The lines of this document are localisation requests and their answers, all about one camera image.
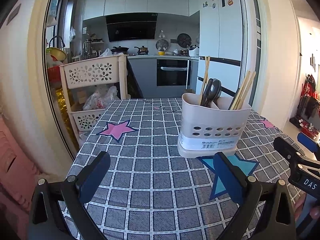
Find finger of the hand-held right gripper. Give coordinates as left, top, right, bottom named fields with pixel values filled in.
left=297, top=132, right=320, bottom=153
left=273, top=137, right=320, bottom=172

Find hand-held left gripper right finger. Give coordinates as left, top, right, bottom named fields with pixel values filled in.
left=212, top=151, right=297, bottom=240

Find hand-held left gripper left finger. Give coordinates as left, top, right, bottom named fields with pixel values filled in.
left=29, top=151, right=112, bottom=240

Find white plastic utensil holder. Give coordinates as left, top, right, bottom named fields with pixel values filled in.
left=177, top=92, right=252, bottom=158

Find set of wooden chopsticks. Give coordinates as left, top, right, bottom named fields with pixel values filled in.
left=197, top=56, right=257, bottom=111

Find person's right hand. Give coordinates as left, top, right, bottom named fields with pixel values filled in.
left=308, top=204, right=320, bottom=219

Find grey checked tablecloth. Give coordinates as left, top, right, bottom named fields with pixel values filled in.
left=59, top=97, right=320, bottom=240

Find gold foil decoration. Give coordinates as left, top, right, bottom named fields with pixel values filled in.
left=54, top=87, right=73, bottom=130

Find red and white plastic bag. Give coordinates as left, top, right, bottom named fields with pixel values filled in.
left=82, top=85, right=120, bottom=110

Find pink plastic stool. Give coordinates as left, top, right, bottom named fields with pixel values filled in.
left=0, top=112, right=44, bottom=240

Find black leaning panel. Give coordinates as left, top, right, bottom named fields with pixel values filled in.
left=126, top=57, right=144, bottom=98

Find cream floral storage rack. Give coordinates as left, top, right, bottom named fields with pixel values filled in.
left=59, top=55, right=128, bottom=132

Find red bucket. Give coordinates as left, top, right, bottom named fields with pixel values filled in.
left=47, top=66, right=63, bottom=83

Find black built-in oven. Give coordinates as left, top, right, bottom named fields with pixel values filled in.
left=157, top=58, right=192, bottom=87

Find grey base cabinets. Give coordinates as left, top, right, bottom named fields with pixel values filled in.
left=127, top=55, right=199, bottom=98

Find yellow basin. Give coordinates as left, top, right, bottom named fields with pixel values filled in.
left=46, top=47, right=68, bottom=62

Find metal kettle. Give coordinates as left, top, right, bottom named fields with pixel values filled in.
left=82, top=39, right=93, bottom=55

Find white refrigerator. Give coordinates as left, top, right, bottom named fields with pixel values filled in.
left=196, top=0, right=244, bottom=100

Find dark round hanging pan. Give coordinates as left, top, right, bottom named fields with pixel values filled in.
left=177, top=33, right=192, bottom=48

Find metal kitchen faucet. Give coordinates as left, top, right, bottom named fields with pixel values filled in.
left=48, top=36, right=66, bottom=48

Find grey round hanging rack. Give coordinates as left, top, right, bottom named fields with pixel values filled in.
left=156, top=39, right=169, bottom=51

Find black range hood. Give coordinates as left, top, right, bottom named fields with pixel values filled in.
left=105, top=12, right=158, bottom=42

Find white upper cabinets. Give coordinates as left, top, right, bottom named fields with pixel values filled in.
left=82, top=0, right=200, bottom=20

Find red wall decorations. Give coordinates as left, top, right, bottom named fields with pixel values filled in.
left=299, top=74, right=320, bottom=120

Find grey wall switch plate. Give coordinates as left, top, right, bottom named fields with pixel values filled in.
left=6, top=4, right=22, bottom=25

